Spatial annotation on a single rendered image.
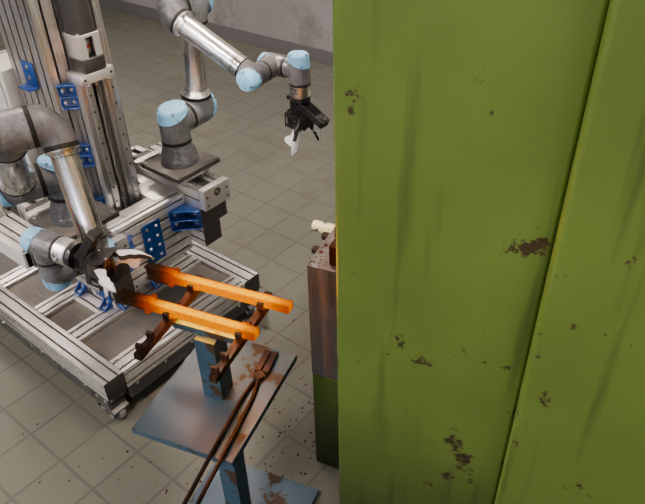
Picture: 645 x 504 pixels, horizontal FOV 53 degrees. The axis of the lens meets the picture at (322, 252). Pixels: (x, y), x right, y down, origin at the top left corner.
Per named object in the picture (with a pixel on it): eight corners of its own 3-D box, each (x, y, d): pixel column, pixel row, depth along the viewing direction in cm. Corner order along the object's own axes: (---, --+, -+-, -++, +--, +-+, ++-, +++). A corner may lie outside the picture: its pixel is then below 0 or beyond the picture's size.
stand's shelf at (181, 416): (132, 433, 171) (131, 428, 170) (208, 334, 201) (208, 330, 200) (233, 468, 162) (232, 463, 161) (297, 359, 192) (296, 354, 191)
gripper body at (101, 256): (122, 274, 176) (86, 260, 179) (118, 250, 170) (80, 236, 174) (104, 291, 170) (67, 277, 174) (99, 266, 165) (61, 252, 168)
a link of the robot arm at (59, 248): (67, 231, 175) (46, 248, 169) (81, 236, 173) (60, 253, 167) (72, 252, 179) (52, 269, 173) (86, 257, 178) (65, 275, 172)
